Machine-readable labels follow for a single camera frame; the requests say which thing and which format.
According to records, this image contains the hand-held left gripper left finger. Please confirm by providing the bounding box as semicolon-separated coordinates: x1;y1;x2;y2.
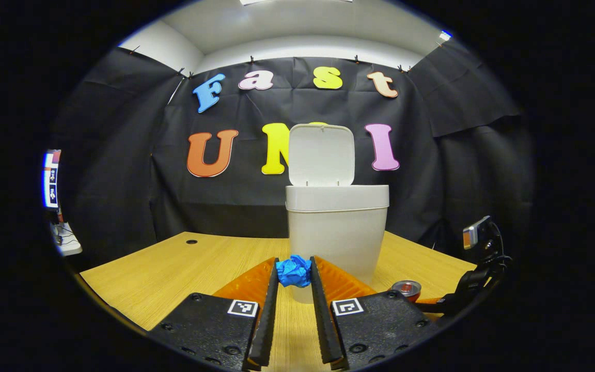
148;257;280;371

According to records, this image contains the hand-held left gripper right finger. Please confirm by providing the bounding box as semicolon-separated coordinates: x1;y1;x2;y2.
309;255;445;370

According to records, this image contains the red pop can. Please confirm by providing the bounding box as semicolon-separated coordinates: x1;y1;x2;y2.
390;280;422;303

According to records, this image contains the blue paper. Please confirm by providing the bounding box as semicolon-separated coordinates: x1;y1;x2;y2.
276;254;312;288

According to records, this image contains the white desktop garbage bin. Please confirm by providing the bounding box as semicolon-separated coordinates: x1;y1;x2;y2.
286;123;389;304

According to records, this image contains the wooden desktop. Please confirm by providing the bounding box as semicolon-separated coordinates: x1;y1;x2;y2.
80;231;478;372

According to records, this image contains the black backdrop cloth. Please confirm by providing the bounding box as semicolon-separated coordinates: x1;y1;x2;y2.
52;40;533;269

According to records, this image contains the white side table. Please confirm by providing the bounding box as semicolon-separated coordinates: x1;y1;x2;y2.
52;222;83;257

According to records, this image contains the computer monitor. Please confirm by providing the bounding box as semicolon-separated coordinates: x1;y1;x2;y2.
43;150;62;209

